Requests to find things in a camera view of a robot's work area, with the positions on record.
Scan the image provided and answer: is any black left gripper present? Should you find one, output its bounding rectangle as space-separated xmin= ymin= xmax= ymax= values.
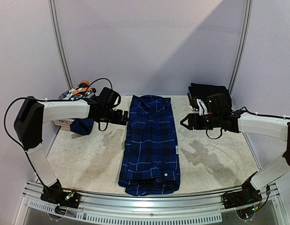
xmin=99 ymin=107 xmax=128 ymax=125

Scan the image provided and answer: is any black t-shirt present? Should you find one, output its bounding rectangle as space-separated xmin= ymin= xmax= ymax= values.
xmin=187 ymin=83 xmax=232 ymax=108

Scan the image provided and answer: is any blue plaid garment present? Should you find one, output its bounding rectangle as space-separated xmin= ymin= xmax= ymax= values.
xmin=118 ymin=95 xmax=181 ymax=196

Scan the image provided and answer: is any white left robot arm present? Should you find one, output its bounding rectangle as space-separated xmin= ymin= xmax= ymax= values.
xmin=12 ymin=86 xmax=129 ymax=203

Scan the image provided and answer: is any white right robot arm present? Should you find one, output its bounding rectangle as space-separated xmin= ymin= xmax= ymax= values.
xmin=180 ymin=93 xmax=290 ymax=204

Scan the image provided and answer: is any camouflage orange garment pile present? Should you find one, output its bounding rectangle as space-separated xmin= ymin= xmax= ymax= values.
xmin=58 ymin=80 xmax=97 ymax=100

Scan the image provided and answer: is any solid navy blue garment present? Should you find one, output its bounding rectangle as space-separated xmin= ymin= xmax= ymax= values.
xmin=70 ymin=119 xmax=94 ymax=135

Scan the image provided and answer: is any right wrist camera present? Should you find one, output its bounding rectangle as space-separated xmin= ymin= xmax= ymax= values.
xmin=196 ymin=99 xmax=208 ymax=116

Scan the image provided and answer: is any aluminium front rail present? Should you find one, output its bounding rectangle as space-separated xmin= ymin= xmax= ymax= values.
xmin=16 ymin=182 xmax=287 ymax=225

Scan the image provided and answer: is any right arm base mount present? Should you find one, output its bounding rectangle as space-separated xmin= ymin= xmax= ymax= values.
xmin=221 ymin=186 xmax=271 ymax=212

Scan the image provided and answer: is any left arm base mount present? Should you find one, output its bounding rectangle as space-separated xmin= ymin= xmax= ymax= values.
xmin=40 ymin=187 xmax=81 ymax=209

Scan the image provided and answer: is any right aluminium frame post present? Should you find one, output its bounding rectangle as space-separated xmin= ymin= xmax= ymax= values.
xmin=228 ymin=0 xmax=253 ymax=95

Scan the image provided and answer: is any aluminium frame post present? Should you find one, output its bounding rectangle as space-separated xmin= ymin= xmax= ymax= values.
xmin=228 ymin=0 xmax=253 ymax=95
xmin=48 ymin=0 xmax=73 ymax=89

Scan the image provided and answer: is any left aluminium frame post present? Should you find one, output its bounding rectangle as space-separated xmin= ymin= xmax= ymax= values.
xmin=48 ymin=0 xmax=73 ymax=89

